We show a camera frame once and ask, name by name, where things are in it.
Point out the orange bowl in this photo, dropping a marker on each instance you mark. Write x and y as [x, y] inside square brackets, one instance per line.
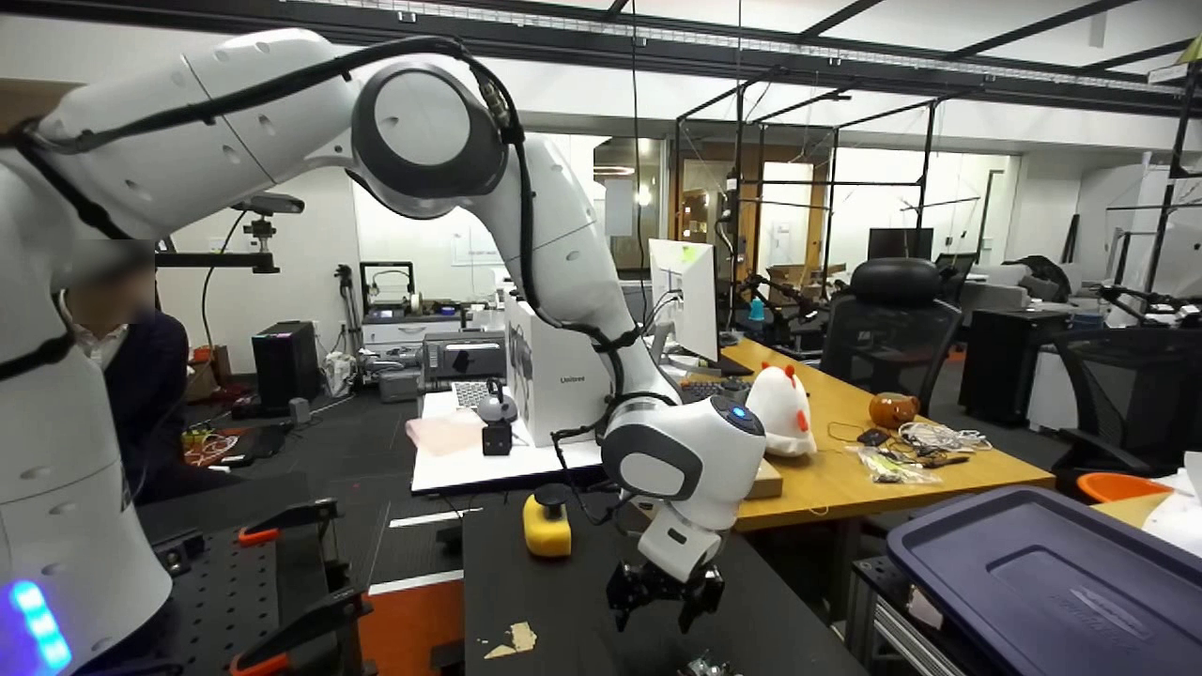
[1116, 485]

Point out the large white cardboard box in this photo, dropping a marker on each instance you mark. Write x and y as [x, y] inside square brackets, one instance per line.
[550, 387]

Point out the yellow tape dispenser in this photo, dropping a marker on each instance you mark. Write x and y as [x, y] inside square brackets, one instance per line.
[546, 537]

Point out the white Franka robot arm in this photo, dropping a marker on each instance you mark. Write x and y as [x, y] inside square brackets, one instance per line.
[250, 137]

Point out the navy plastic storage bin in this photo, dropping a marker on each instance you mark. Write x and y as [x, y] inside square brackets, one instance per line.
[1052, 589]

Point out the black mesh chair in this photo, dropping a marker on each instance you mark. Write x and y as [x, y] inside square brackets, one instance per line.
[1131, 387]

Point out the black PC tower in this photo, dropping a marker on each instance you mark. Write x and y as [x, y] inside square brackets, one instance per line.
[285, 361]

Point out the person in dark jacket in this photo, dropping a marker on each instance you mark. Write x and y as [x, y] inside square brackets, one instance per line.
[138, 376]

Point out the white hard hat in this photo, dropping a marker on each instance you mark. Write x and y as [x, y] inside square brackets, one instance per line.
[779, 415]

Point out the black office chair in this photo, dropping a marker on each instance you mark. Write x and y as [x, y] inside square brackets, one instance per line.
[888, 326]

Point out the black stand base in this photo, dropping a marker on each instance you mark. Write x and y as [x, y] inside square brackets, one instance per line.
[497, 437]

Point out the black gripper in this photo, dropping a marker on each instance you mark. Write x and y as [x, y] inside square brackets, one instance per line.
[671, 580]

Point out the pile of plastic wrappers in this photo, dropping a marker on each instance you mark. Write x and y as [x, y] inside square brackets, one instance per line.
[923, 450]

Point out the orange pumpkin ball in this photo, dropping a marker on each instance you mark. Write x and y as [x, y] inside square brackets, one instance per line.
[891, 411]

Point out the small framed screen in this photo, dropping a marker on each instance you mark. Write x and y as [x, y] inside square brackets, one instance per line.
[384, 287]

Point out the orange plastic panel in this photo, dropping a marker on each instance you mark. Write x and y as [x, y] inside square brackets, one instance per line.
[413, 632]

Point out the grey Unitree device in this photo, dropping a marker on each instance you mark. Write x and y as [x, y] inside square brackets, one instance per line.
[462, 357]

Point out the black camera on stand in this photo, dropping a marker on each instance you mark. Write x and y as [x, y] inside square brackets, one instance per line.
[257, 208]

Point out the black cabinet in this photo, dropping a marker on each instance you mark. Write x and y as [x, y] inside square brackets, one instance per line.
[1000, 361]

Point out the pale pink paper sheet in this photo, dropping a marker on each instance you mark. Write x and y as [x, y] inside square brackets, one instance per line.
[446, 433]

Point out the white paper sheet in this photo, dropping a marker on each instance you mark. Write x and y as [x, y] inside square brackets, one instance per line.
[1176, 501]

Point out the wooden desk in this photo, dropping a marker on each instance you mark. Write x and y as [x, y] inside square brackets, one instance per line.
[829, 481]

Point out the black background monitor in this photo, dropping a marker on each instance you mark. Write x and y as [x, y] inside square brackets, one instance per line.
[899, 243]

